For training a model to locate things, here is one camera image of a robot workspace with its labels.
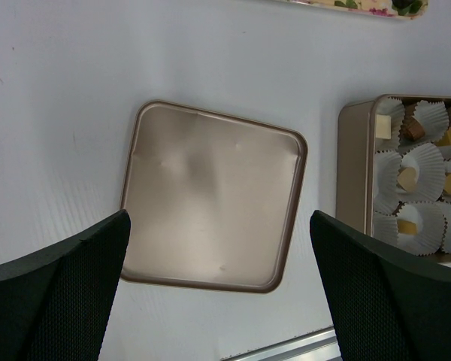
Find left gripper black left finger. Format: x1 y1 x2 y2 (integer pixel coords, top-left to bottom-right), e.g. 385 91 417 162
0 210 131 360

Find floral tray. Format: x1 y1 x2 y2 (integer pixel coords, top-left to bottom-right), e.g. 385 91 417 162
285 0 428 20

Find beige heart chocolate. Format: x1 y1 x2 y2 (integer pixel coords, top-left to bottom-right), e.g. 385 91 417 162
397 167 417 193

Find beige tin box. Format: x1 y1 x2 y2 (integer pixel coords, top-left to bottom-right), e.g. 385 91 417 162
336 95 451 264

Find yellow square chocolate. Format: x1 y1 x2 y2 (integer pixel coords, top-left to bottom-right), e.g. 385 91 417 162
397 220 418 235

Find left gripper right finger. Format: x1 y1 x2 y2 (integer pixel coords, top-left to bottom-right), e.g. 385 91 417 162
310 211 451 360

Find beige tin lid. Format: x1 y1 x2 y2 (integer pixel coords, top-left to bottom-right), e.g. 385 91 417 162
120 100 308 293

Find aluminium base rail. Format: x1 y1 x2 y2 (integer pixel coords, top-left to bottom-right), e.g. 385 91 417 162
225 327 342 361

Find beige square chocolate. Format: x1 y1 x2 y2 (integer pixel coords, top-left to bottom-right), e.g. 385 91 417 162
375 114 392 140

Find brown oval chocolate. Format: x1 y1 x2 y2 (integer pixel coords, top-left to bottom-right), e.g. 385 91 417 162
400 117 425 141

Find dark round swirl chocolate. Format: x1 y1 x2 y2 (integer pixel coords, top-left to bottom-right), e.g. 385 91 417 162
392 0 415 10

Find tan square chocolate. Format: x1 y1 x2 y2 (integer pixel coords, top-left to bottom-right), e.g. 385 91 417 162
434 126 451 147

